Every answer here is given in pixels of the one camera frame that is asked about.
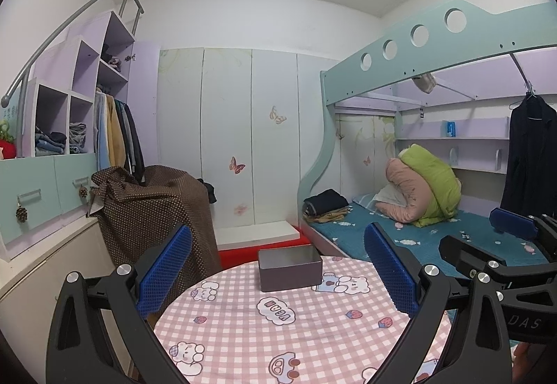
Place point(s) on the red stool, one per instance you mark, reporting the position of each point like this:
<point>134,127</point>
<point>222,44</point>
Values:
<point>239,255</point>

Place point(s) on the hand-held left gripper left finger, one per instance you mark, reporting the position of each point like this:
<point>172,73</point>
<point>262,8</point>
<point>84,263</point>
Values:
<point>165,271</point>

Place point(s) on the yellow butterfly sticker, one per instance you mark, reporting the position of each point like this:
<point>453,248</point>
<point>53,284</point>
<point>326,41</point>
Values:
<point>277,115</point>

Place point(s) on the purple wall shelves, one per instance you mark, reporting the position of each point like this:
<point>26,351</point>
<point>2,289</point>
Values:
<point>478,128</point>

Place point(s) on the beige hanging pouch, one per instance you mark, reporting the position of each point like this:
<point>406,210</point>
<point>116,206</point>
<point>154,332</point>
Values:
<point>424,83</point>

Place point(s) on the round table, pink checked cloth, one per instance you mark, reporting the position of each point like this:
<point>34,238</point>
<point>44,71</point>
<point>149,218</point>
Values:
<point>283,345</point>

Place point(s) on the white board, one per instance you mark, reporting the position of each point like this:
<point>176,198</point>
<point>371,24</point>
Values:
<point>256,234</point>

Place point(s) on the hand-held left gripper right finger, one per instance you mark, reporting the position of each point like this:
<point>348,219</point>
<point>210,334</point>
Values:
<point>391,271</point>

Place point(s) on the green and pink folded quilt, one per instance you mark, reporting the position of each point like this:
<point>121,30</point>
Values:
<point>435,179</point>

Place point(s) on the black cloth item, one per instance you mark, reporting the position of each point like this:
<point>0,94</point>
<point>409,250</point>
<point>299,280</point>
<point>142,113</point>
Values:
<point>211,192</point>

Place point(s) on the white pillow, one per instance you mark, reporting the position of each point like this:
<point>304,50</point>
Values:
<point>389,194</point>

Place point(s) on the cream low cabinet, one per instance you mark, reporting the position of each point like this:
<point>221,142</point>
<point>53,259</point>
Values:
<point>39,271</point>

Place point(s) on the grey hanging shirt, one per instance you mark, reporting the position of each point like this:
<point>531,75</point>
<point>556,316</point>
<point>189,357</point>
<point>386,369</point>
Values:
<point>125,127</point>

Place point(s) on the black hanging garment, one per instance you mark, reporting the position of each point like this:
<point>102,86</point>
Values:
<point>531,157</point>

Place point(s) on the teal loft bed frame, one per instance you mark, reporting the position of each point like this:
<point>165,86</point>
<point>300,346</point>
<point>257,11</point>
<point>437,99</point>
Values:
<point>478,36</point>

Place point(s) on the folded tan clothes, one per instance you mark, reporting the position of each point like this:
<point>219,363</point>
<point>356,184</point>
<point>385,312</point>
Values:
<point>328,219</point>

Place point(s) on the folded dark clothes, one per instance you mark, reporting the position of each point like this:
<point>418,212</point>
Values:
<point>324,201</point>

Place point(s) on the pile of dark clothes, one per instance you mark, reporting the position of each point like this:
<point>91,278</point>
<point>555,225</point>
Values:
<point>113,60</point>

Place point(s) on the faint pink butterfly sticker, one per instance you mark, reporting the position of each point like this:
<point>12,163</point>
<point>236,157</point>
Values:
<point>240,209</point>

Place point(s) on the small butterfly sticker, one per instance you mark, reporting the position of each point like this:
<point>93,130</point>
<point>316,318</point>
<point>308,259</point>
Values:
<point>367,160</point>

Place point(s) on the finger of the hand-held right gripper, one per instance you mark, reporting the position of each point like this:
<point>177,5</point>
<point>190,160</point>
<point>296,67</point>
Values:
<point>513,222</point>
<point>461,255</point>

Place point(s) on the white wardrobe doors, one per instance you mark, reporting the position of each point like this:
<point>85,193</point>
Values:
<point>226,105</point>

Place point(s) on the grey metal tin box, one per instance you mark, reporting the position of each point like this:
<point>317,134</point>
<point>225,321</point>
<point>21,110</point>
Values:
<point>289,275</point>

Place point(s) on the black hanging jacket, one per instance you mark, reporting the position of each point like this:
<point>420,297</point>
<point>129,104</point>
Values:
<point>137,149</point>

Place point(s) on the purple shelf unit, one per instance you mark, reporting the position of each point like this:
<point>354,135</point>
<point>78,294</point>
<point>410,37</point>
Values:
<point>85,62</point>

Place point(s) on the teal drawer cabinet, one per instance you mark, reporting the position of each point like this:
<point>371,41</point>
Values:
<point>35,179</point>

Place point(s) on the blue patterned bed sheet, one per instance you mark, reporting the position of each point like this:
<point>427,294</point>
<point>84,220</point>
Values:
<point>478,223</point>

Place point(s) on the pine cone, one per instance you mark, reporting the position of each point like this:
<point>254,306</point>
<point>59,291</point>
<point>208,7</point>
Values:
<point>82,191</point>
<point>21,214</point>

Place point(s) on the grey metal rail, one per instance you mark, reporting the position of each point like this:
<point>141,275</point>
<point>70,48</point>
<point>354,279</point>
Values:
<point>6,99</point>

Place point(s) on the light blue hanging shirt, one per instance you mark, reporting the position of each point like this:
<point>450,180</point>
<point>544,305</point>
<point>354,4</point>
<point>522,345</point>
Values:
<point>101,131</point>

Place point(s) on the brown dotted cloth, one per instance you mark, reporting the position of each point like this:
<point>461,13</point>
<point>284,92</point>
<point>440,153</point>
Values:
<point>161,210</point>

